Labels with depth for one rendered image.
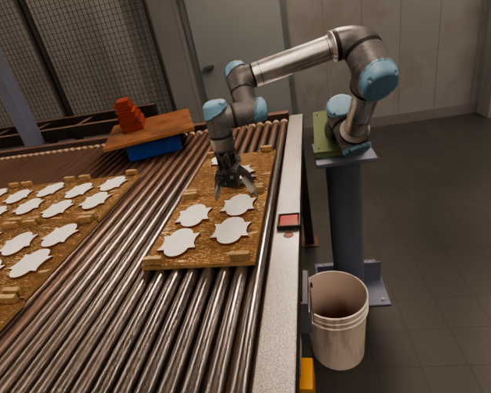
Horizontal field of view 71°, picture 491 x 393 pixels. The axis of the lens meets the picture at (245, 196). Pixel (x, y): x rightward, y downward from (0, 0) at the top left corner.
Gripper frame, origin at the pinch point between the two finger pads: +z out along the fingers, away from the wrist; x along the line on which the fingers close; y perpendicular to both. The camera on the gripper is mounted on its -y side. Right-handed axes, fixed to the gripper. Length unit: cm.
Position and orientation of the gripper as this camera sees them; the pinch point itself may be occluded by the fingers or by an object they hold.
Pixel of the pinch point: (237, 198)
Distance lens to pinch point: 123.3
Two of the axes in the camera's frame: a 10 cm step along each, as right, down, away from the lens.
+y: -1.4, 5.1, -8.5
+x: 9.7, -0.9, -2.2
